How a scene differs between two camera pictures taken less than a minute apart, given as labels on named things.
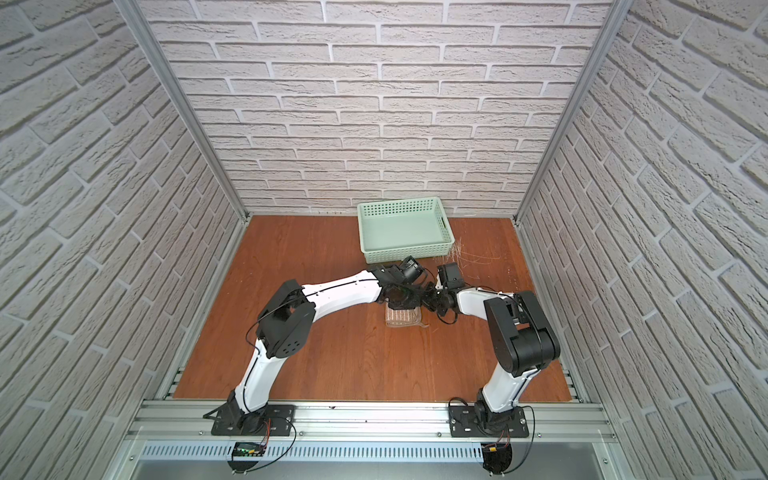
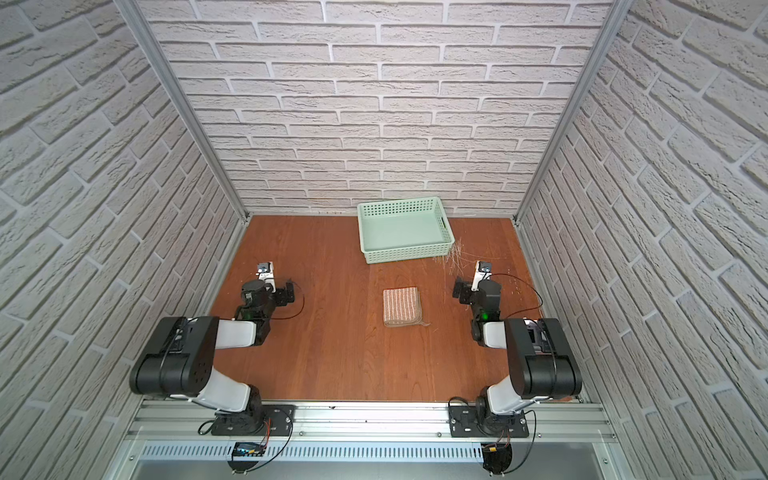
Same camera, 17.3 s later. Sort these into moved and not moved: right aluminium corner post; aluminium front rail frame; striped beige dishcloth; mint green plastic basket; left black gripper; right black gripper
Moved: left black gripper; right black gripper
Not moved: striped beige dishcloth; right aluminium corner post; mint green plastic basket; aluminium front rail frame
